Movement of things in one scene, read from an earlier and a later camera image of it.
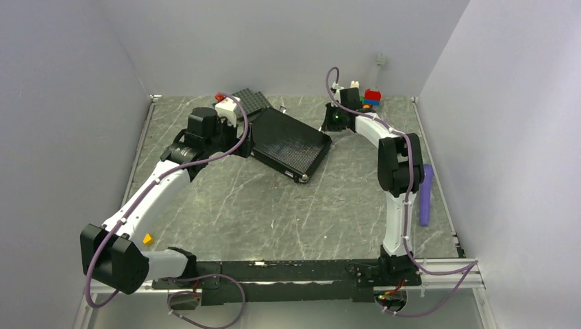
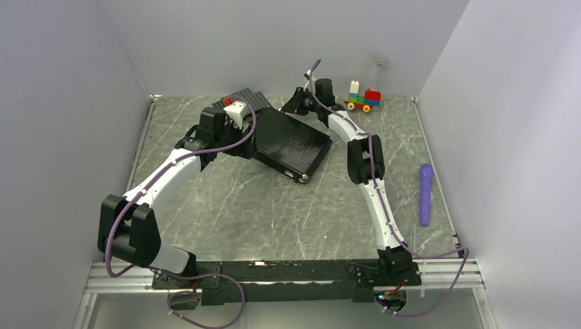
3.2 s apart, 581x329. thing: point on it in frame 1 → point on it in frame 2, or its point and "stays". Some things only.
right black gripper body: (334, 122) → (305, 103)
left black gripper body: (228, 136) stays
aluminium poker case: (287, 144) stays
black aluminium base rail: (229, 279) stays
